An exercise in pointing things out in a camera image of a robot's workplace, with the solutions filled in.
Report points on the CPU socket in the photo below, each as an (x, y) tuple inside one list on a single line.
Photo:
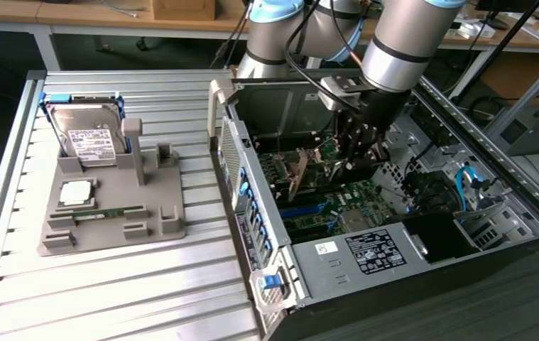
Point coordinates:
[(290, 161)]

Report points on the black slanted pole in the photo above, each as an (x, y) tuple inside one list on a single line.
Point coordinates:
[(511, 35)]

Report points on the green RAM stick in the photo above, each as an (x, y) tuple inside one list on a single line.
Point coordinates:
[(104, 212)]

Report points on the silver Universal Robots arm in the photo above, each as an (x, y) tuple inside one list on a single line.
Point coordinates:
[(402, 46)]

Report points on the open black PC case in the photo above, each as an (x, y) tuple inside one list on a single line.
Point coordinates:
[(232, 152)]

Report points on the grey chipset heatsink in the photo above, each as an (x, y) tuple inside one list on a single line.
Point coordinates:
[(357, 220)]

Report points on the perforated metal drive cage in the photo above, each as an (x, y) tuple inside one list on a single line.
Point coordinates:
[(416, 142)]

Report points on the grey computer tower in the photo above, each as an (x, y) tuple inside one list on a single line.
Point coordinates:
[(535, 131)]

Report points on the metal socket cover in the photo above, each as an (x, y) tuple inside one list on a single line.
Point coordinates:
[(320, 152)]

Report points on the grey plastic parts rack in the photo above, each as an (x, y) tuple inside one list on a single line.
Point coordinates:
[(109, 234)]

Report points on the metal disk bay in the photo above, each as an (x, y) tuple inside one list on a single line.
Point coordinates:
[(497, 227)]

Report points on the silver hard disk drive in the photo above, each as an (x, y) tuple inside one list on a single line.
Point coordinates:
[(89, 124)]

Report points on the blue disk carrier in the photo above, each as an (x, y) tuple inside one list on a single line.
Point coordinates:
[(61, 97)]

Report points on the black RAM stick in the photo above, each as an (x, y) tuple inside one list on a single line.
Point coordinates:
[(317, 190)]

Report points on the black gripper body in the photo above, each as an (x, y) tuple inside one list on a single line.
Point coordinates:
[(384, 106)]

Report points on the green motherboard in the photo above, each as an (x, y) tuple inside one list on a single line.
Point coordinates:
[(360, 192)]

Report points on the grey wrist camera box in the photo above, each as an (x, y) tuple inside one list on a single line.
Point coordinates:
[(341, 87)]

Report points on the graphics card with metal bracket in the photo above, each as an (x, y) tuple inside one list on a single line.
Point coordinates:
[(321, 170)]

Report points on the silver CPU chip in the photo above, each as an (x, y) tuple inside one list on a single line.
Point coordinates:
[(77, 193)]

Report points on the blue expansion slot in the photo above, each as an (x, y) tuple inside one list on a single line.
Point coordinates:
[(298, 212)]

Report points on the blue case latch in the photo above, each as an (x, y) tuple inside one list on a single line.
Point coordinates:
[(269, 281)]

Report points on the grey power supply unit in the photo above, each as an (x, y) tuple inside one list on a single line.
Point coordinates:
[(326, 273)]

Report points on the brown cardboard box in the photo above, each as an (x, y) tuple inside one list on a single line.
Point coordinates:
[(184, 9)]

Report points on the wooden desk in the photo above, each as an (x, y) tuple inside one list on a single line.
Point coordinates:
[(14, 14), (521, 40)]

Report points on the small white box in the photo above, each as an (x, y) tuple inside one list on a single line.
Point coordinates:
[(476, 31)]

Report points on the black monitor stand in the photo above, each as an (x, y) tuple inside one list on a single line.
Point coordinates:
[(497, 23)]

